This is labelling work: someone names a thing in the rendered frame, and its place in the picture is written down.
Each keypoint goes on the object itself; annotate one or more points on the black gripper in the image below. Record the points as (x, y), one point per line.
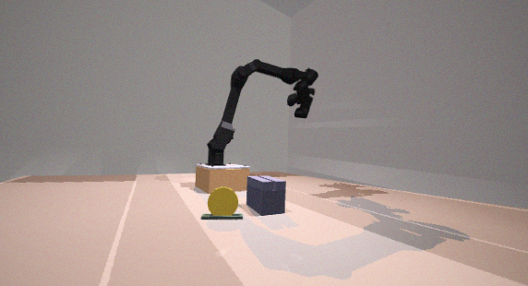
(305, 101)

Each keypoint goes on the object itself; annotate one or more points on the gold coin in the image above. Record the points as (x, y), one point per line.
(222, 202)

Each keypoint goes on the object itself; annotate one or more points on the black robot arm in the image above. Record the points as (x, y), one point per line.
(224, 132)

